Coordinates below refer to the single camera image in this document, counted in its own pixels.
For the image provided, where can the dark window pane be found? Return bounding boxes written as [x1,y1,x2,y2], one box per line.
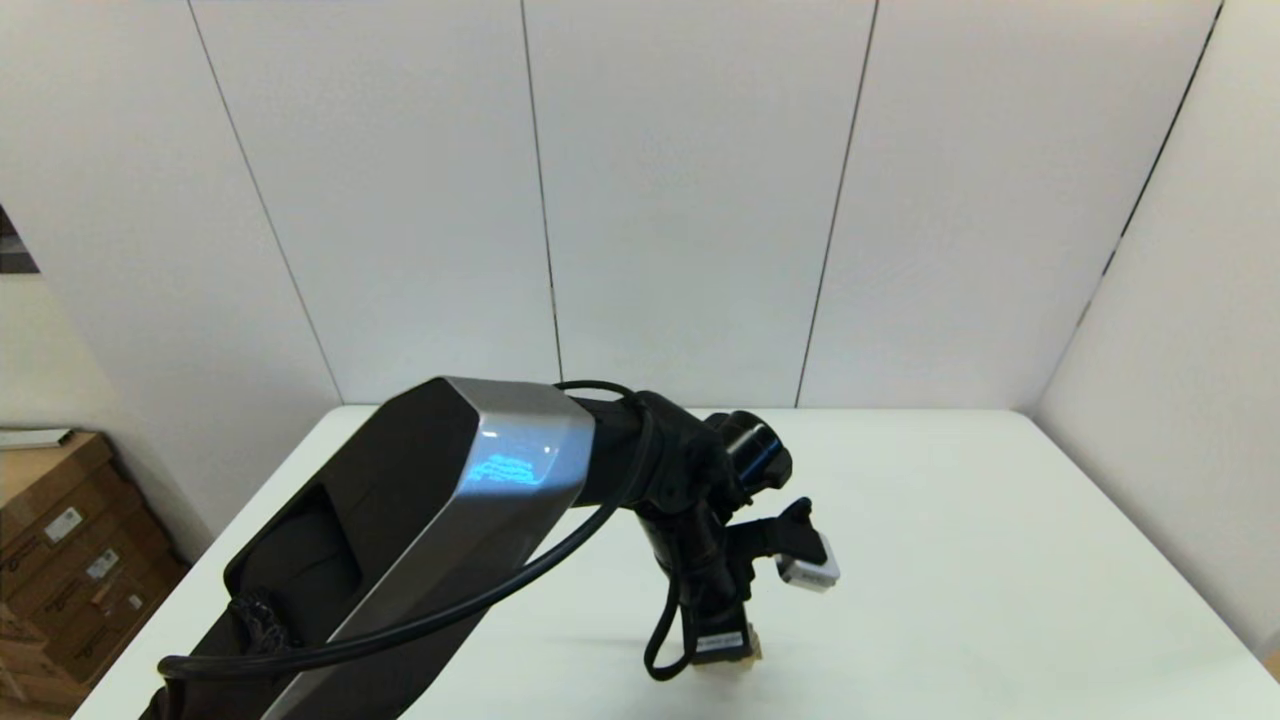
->
[0,205,39,273]

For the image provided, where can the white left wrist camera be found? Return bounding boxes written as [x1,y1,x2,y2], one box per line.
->
[735,497,841,593]

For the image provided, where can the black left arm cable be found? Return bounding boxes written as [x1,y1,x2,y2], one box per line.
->
[158,380,746,683]

